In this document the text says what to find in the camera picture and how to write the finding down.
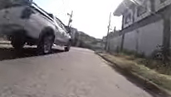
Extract distant trees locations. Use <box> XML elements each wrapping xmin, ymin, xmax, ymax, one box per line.
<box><xmin>72</xmin><ymin>29</ymin><xmax>107</xmax><ymax>53</ymax></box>

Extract utility pole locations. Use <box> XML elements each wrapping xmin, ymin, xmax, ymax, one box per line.
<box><xmin>64</xmin><ymin>9</ymin><xmax>75</xmax><ymax>30</ymax></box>
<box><xmin>102</xmin><ymin>11</ymin><xmax>114</xmax><ymax>52</ymax></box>

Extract grey concrete road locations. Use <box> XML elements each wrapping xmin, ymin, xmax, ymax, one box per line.
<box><xmin>0</xmin><ymin>32</ymin><xmax>171</xmax><ymax>97</ymax></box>

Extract white pickup truck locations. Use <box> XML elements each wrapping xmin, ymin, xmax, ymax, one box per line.
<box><xmin>0</xmin><ymin>0</ymin><xmax>79</xmax><ymax>61</ymax></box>

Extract grassy dirt verge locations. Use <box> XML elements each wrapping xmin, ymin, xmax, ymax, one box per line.
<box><xmin>89</xmin><ymin>45</ymin><xmax>171</xmax><ymax>97</ymax></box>

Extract grey walled building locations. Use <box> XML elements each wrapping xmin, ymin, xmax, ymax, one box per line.
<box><xmin>99</xmin><ymin>0</ymin><xmax>171</xmax><ymax>68</ymax></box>

